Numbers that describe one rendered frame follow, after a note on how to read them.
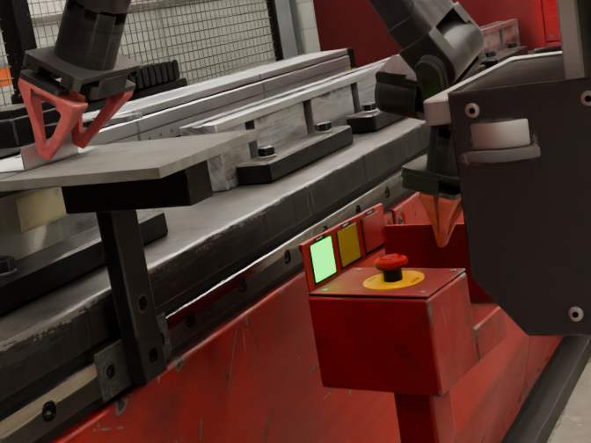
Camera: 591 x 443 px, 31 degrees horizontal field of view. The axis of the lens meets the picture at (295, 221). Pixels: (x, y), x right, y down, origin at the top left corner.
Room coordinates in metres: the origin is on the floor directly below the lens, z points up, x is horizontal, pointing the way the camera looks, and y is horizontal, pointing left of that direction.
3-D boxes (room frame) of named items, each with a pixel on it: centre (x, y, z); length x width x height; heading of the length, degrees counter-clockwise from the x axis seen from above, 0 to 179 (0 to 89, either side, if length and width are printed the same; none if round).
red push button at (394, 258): (1.19, -0.10, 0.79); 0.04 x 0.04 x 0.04
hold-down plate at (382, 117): (1.94, -0.21, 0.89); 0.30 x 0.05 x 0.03; 152
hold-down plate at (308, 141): (1.58, -0.02, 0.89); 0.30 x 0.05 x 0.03; 152
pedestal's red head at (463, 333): (1.23, -0.12, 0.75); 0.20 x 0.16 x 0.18; 145
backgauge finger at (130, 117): (1.44, 0.30, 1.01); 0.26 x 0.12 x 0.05; 62
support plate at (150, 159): (1.01, 0.18, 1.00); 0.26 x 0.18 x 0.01; 62
